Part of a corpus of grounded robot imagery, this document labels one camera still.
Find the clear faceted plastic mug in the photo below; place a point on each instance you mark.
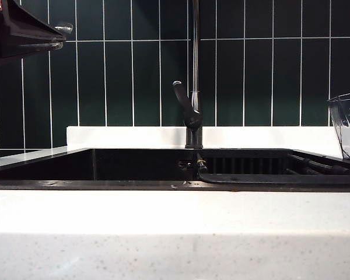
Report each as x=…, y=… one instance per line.
x=348, y=137

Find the black tall kitchen faucet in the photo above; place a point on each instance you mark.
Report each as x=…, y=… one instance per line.
x=195, y=58

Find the black undermount sink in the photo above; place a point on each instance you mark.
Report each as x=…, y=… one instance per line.
x=105, y=166

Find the black slatted drain basket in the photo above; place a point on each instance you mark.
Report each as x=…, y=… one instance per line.
x=245, y=165

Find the black roll-up rod rack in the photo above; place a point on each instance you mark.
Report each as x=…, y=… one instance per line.
x=280, y=178

